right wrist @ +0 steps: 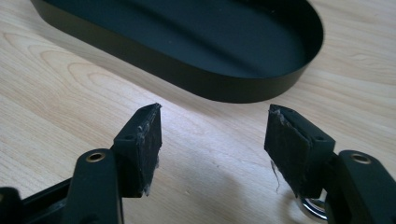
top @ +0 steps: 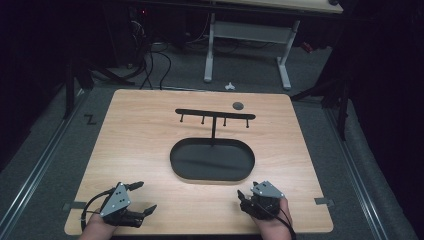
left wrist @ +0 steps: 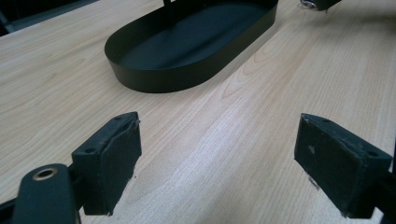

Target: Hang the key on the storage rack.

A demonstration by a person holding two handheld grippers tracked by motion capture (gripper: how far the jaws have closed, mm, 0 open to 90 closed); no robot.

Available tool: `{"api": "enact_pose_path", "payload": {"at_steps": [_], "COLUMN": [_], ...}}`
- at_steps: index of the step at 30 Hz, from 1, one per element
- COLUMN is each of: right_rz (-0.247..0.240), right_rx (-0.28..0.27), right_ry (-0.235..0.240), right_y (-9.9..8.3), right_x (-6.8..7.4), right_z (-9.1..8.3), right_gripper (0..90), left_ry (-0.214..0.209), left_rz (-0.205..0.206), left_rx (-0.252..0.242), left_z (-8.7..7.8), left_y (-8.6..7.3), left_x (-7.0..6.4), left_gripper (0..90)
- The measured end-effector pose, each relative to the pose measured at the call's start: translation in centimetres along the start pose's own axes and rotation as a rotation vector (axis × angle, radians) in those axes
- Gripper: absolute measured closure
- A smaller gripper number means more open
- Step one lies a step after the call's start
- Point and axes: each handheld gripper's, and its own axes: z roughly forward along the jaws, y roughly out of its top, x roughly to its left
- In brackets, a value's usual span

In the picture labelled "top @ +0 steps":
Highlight bundle of black floor cables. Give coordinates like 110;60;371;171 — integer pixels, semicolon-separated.
128;13;173;91

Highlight white-framed desk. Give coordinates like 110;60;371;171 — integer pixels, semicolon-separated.
203;0;344;91

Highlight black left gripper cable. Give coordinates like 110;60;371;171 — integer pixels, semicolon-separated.
80;187;116;232

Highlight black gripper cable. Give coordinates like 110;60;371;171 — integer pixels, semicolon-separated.
255;199;298;240
80;187;116;232

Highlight metal floor rail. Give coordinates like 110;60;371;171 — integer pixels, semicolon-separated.
323;108;389;240
0;89;88;232

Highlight person's right hand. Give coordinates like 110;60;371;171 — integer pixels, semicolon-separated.
254;197;295;240

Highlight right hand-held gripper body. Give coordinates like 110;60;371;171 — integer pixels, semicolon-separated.
245;180;286;221

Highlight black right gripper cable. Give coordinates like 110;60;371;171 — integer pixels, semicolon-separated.
255;199;298;240

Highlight person's left hand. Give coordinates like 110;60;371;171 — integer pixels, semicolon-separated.
78;213;118;240

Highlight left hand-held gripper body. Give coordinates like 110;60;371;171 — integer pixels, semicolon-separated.
99;181;145;229

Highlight black hook stand with tray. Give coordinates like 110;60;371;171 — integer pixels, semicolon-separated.
169;108;257;183

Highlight black metal stand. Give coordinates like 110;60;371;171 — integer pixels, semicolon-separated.
61;58;136;121
289;71;353;142

